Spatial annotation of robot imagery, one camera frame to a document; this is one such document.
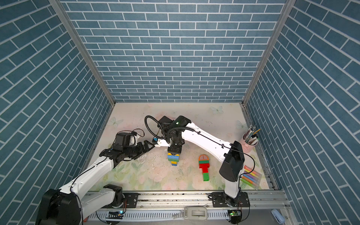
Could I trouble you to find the long green lego brick back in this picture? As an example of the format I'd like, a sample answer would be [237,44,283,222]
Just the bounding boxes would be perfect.
[168,158,179,162]

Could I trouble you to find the small green lego brick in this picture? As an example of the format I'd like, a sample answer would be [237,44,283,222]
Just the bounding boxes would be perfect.
[202,173,210,182]

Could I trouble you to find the orange round lego piece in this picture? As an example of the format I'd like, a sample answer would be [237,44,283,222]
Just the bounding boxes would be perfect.
[198,154,209,162]

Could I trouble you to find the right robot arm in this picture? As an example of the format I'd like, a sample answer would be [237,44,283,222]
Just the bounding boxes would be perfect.
[144,115,245,206]

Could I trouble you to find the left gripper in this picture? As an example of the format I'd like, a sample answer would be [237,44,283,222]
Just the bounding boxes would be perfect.
[123,140,155,159]

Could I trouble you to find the light blue stapler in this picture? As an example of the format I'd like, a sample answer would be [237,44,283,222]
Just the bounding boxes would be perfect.
[271,209,286,225]

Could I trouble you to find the pink pen cup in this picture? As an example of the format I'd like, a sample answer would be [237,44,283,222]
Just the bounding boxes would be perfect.
[241,125,260,153]

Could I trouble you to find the white slotted cable duct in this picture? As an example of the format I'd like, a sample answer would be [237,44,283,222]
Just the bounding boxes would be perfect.
[87,210,229,222]

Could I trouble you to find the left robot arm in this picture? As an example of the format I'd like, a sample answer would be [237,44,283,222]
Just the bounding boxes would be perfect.
[36,132,156,225]

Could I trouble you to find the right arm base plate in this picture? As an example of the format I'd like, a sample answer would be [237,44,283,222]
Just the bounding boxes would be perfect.
[208,191,250,208]

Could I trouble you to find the long red lego brick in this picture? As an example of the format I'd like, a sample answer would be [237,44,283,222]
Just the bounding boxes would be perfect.
[199,163,210,169]

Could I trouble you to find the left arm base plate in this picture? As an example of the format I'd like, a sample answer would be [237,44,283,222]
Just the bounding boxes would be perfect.
[102,193,139,209]

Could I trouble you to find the pack of coloured markers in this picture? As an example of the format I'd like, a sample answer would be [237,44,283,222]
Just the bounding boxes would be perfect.
[241,166,263,189]

